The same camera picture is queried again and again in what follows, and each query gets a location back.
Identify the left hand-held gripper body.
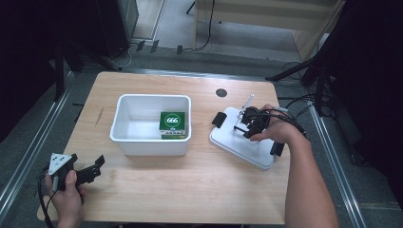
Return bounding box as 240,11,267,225
48,153,75,193

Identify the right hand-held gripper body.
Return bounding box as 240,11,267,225
236,93,271,136

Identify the white lid with black handle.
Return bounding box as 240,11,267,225
208,106,286,172

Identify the white plastic storage box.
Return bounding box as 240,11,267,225
109,93,193,157

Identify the green cube carton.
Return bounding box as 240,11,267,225
159,110,187,141

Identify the person's right hand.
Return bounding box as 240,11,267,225
249,104,307,145

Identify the person's left hand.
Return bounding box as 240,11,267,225
44,169,86,228

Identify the black metal stand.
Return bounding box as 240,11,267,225
265,55,338,117
52,39,85,103

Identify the light wooden furniture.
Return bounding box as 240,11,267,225
193,0,347,62

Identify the black cabinet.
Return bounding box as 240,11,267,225
94,0,141,59

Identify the right hand-held gripper cable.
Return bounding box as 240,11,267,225
250,106,308,138

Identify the hand-held gripper cable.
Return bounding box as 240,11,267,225
250,106,308,138
37,169,59,228

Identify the metal floor rail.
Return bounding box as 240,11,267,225
307,104,369,228
0,70,74,221

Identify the left hand-held gripper cable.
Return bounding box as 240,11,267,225
37,169,59,228

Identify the black floor cables bundle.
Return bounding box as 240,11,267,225
279,61,318,126

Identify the black hanging cable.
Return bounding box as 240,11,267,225
192,0,217,52

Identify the white floor cable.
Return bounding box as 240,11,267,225
106,43,136,70

